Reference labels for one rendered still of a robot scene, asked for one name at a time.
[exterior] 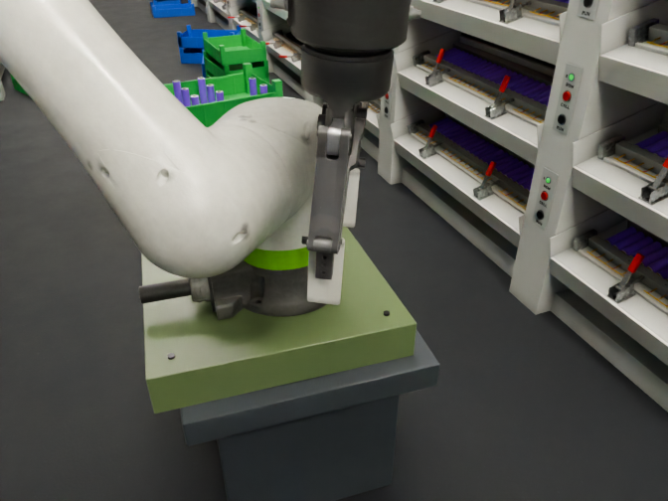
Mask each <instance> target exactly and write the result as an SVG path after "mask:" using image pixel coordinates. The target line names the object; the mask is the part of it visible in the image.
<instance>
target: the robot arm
mask: <svg viewBox="0 0 668 501"><path fill-rule="evenodd" d="M411 2H412V0H270V8H277V9H283V10H285V11H288V18H287V19H286V22H287V23H288V26H291V34H292V35H293V36H294V37H295V38H296V39H297V40H298V41H300V42H302V43H304V44H302V46H301V73H300V82H301V85H302V87H303V88H304V90H305V91H307V92H308V93H309V94H311V95H313V96H318V97H320V98H322V99H323V100H325V101H326V102H327V104H324V103H323V106H322V107H320V106H319V105H317V104H315V103H313V102H311V101H307V100H303V99H299V98H292V97H266V98H260V99H255V100H251V101H247V102H244V103H242V104H239V105H237V106H235V107H234V108H232V109H231V110H229V111H228V112H227V113H225V114H224V115H223V116H222V117H221V118H220V119H219V120H218V121H217V122H215V123H214V124H213V125H212V126H210V127H205V126H204V125H203V124H202V123H201V122H200V121H199V120H198V119H197V118H196V117H195V116H194V115H193V114H192V113H191V112H190V111H189V110H188V109H187V108H186V107H185V106H184V105H183V104H182V103H181V102H180V101H179V100H178V99H177V98H176V97H175V96H174V95H173V94H172V93H171V92H170V91H169V90H168V89H167V87H166V86H165V85H164V84H163V83H162V82H161V81H160V80H159V79H158V78H156V77H155V76H154V75H153V74H152V73H151V72H150V71H149V69H148V68H147V67H146V66H145V65H144V64H143V63H142V62H141V61H140V60H139V59H138V58H137V56H136V55H135V54H134V53H133V52H132V51H131V50H130V49H129V47H128V46H127V45H126V44H125V43H124V42H123V41H122V40H121V39H120V37H119V36H118V35H117V34H116V33H115V32H114V30H113V29H112V28H111V27H110V26H109V25H108V24H107V22H106V21H105V20H104V19H103V18H102V17H101V15H100V14H99V13H98V12H97V11H96V9H95V8H94V7H93V6H92V5H91V3H90V2H89V1H88V0H0V62H1V63H2V65H3V66H4V67H5V68H6V69H7V70H8V72H9V73H10V74H11V75H12V76H13V77H14V79H15V80H16V81H17V82H18V83H19V85H20V86H21V87H22V88H23V89H24V91H25V92H26V93H27V94H28V96H29V97H30V98H31V99H32V100H33V102H34V103H35V104H36V105H37V107H38V108H39V109H40V110H41V112H43V113H44V114H45V116H46V117H47V118H48V119H49V121H50V122H51V123H52V125H53V126H54V127H55V128H56V130H57V131H58V132H59V134H60V135H61V136H62V138H63V139H64V140H65V141H66V143H67V144H68V145H69V147H70V148H71V149H72V151H73V152H74V154H75V155H76V156H77V158H78V159H79V160H80V162H81V164H82V165H83V167H84V168H85V170H86V171H87V173H88V174H89V176H90V177H91V178H92V180H93V181H94V183H95V184H96V185H97V187H98V188H99V190H100V191H101V193H102V195H103V196H104V198H105V199H106V201H107V202H108V204H109V205H110V207H111V208H112V209H113V211H114V212H115V213H116V215H117V216H118V217H119V219H120V220H121V222H122V223H123V225H124V227H125V228H126V230H127V231H128V233H129V235H130V236H131V238H132V239H133V241H134V242H135V244H136V246H137V247H138V248H139V250H140V251H141V252H142V254H143V255H144V256H145V257H146V258H147V259H148V260H150V261H151V262H152V263H153V264H155V265H156V266H158V267H159V268H161V269H163V270H165V271H167V272H169V273H172V274H174V275H178V276H182V277H188V278H185V279H179V280H173V281H167V282H161V283H155V284H148V285H142V286H139V287H138V288H139V289H138V291H139V294H140V296H139V298H140V300H141V301H140V302H141V303H142V304H143V303H149V302H155V301H160V300H166V299H172V298H178V297H183V296H189V295H192V300H193V301H194V302H197V301H198V302H202V300H206V301H210V300H211V305H212V309H213V312H216V313H217V316H218V320H221V319H227V318H232V317H234V316H235V315H237V314H238V313H239V312H240V311H241V310H242V309H243V308H245V309H247V310H249V311H251V312H254V313H257V314H261V315H267V316H277V317H285V316H295V315H301V314H305V313H309V312H312V311H315V310H317V309H319V308H321V307H323V306H325V305H326V304H332V305H338V304H340V298H341V285H342V273H343V260H344V248H345V240H344V239H343V238H342V230H343V227H348V228H354V227H355V222H356V211H357V200H358V189H359V178H360V170H359V169H358V168H365V164H366V157H359V155H360V152H362V147H361V140H362V139H363V135H364V127H365V126H366V120H367V111H368V108H363V101H366V102H368V101H373V100H376V99H379V98H381V97H383V96H385V95H386V94H387V93H388V92H389V90H390V87H391V78H392V69H393V61H394V51H393V50H392V49H394V48H396V47H398V46H400V45H401V44H403V43H404V42H405V41H406V39H407V34H408V26H409V21H412V19H415V20H416V19H420V13H421V10H418V9H413V7H414V6H411Z"/></svg>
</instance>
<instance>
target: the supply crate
mask: <svg viewBox="0 0 668 501"><path fill-rule="evenodd" d="M243 70H244V72H243V73H240V74H234V75H227V76H220V77H213V78H207V79H205V82H206V85H207V84H213V85H214V89H215V97H216V91H217V90H222V91H223V92H224V100H221V101H217V100H216V101H215V102H208V103H203V104H201V101H200V94H199V86H198V80H193V81H186V82H180V84H181V88H183V87H187V88H188V89H189V94H190V100H191V95H193V94H195V95H198V96H199V102H200V104H197V105H192V103H191V106H185V107H186V108H187V109H188V110H189V111H190V112H191V113H192V114H193V115H194V116H195V117H196V118H197V119H198V120H199V121H200V122H201V123H202V124H203V125H204V126H205V127H210V126H212V125H213V124H214V123H215V122H217V121H218V120H219V119H220V118H221V117H222V116H223V115H224V114H225V113H227V112H228V111H229V110H231V109H232V108H234V107H235V106H237V105H239V104H242V103H244V102H247V101H251V100H255V99H260V98H266V97H283V91H282V81H281V80H279V79H277V80H272V81H271V83H272V84H270V83H268V82H266V81H264V80H262V79H261V78H259V77H257V76H256V75H254V74H253V73H252V64H251V63H243ZM251 77H254V78H256V89H257V95H251V94H250V82H249V78H251ZM260 84H267V93H263V94H260V89H259V85H260ZM165 86H166V87H167V89H168V90H169V91H170V92H171V93H172V94H173V95H174V96H175V94H174V88H173V84H172V83H167V84H165Z"/></svg>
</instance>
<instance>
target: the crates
mask: <svg viewBox="0 0 668 501"><path fill-rule="evenodd" d="M153 3H154V5H153ZM150 6H151V12H152V15H153V17H154V18H163V17H179V16H195V7H194V3H193V4H191V0H188V3H186V4H181V0H153V2H150ZM177 39H178V46H179V51H180V58H181V64H202V72H203V78H205V79H207V78H213V77H220V76H227V75H234V74H240V73H243V72H244V70H243V63H251V64H252V73H253V74H254V75H256V76H257V77H259V78H261V79H262V80H264V81H266V82H268V83H269V71H268V60H267V59H266V46H265V41H260V43H258V42H257V41H255V40H254V39H252V38H250V37H249V36H247V35H246V29H242V28H241V27H240V25H237V29H236V30H191V25H187V31H185V32H184V33H183V34H182V33H181V32H177ZM184 48H185V49H184ZM10 76H11V79H12V83H13V86H14V89H15V90H17V91H19V92H22V93H24V94H26V95H28V94H27V93H26V92H25V91H24V89H23V88H22V87H21V86H20V85H19V83H18V82H17V81H16V80H15V79H14V77H13V76H12V75H11V74H10Z"/></svg>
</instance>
